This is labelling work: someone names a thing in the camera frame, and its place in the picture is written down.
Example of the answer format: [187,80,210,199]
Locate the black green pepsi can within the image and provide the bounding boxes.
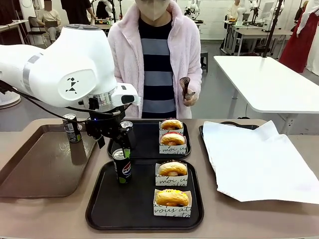
[120,120,137,150]
[112,148,133,185]
[62,113,82,144]

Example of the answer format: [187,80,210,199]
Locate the grey plastic stool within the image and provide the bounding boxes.
[200,50,209,73]

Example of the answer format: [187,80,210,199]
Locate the seated person in white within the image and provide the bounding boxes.
[39,0,62,43]

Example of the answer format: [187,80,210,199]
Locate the white paper sheet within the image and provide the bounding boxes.
[202,119,319,205]

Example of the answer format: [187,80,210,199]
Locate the figure in red dress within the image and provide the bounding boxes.
[279,0,319,74]

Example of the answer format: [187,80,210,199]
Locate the black tray under paper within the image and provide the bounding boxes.
[198,120,260,197]

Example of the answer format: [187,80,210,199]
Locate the person's left forearm pink sleeve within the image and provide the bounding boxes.
[183,62,203,93]

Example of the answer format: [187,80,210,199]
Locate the brown metal tongs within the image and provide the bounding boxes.
[179,77,196,101]

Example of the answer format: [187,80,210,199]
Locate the grey background desk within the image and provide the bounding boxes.
[195,20,204,37]

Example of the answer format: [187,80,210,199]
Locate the red glazed donut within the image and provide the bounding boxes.
[160,132,186,146]

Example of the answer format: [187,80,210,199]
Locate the brown plastic tray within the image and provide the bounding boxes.
[0,122,98,199]

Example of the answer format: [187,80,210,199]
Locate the black office chair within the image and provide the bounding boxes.
[26,15,48,47]

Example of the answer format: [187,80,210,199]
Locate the grey background table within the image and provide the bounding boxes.
[223,19,294,56]

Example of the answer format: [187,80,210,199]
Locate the person in pink fleece jacket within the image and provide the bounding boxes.
[107,0,203,120]

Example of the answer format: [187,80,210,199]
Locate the white table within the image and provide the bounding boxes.
[213,55,319,120]

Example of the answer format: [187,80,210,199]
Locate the standing person in black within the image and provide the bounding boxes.
[60,0,97,26]

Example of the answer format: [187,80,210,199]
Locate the pink frosted donut in box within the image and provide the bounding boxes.
[159,135,187,156]

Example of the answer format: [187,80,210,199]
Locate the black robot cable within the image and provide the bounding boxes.
[0,79,123,123]

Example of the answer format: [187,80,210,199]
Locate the beige face mask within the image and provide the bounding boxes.
[135,0,170,21]

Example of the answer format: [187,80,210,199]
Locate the person's left hand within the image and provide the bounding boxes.
[183,88,198,108]

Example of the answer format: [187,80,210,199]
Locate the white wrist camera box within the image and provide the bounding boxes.
[110,83,141,108]

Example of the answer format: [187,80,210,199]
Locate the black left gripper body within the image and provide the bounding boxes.
[85,113,127,140]

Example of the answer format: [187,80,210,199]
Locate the large black square tray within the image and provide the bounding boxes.
[85,159,205,231]

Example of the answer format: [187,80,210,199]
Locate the black camera pole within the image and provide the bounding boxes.
[262,0,286,59]

